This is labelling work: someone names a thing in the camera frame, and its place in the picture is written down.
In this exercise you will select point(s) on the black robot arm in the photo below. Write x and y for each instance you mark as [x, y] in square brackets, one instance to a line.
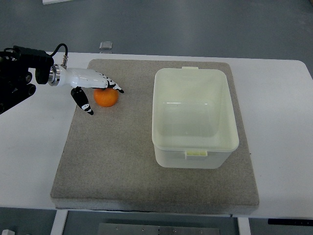
[15, 77]

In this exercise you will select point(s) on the white plastic box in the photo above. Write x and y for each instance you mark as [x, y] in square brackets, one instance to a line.
[193, 120]

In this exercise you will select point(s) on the orange fruit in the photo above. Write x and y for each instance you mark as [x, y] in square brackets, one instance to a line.
[105, 97]

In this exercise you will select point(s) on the white table leg left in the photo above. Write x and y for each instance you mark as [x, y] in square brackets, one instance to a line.
[59, 222]

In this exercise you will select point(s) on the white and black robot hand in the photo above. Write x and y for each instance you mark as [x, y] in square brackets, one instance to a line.
[84, 78]

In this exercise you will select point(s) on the white table leg right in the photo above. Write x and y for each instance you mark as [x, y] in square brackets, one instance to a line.
[243, 226]

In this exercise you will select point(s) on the white table leg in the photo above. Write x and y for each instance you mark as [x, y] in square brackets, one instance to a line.
[243, 226]
[59, 222]

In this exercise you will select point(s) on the small white block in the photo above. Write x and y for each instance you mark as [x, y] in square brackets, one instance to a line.
[7, 232]

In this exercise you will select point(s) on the grey metal plate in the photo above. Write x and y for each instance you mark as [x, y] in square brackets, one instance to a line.
[134, 229]

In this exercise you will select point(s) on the small clear plastic object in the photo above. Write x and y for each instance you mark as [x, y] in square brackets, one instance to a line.
[105, 45]

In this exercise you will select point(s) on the black table control panel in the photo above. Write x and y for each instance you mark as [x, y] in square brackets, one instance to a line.
[290, 222]

